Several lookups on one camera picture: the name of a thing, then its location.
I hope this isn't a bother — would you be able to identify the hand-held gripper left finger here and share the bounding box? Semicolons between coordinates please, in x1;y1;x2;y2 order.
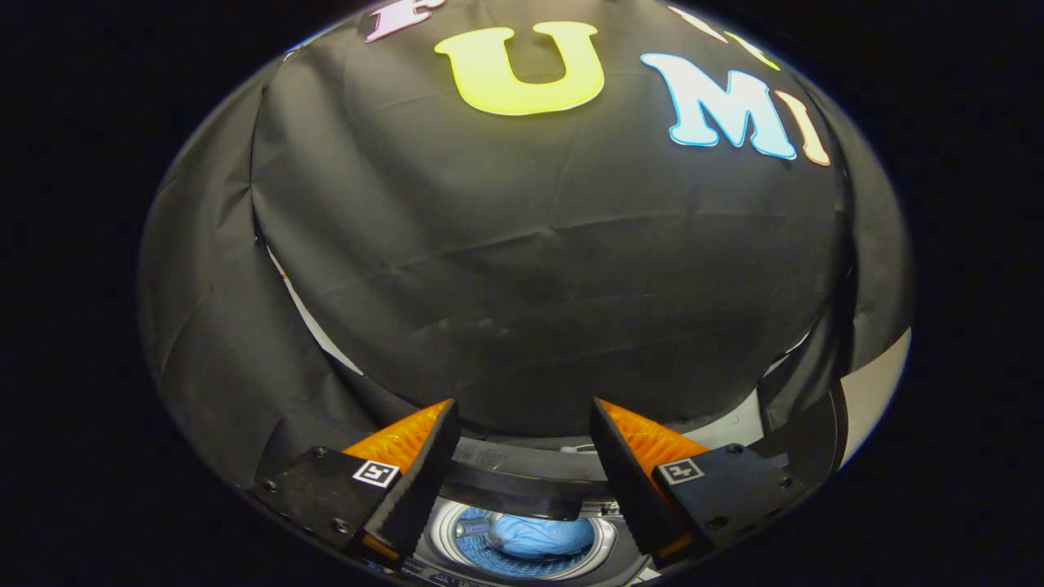
249;398;462;570

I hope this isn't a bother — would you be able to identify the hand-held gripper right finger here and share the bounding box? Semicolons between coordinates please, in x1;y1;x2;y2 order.
589;397;808;570

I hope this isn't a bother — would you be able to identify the grey washing machine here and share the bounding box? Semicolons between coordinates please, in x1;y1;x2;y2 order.
404;440;653;587

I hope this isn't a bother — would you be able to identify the light blue polo shirt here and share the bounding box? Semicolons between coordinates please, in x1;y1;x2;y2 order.
488;514;596;559

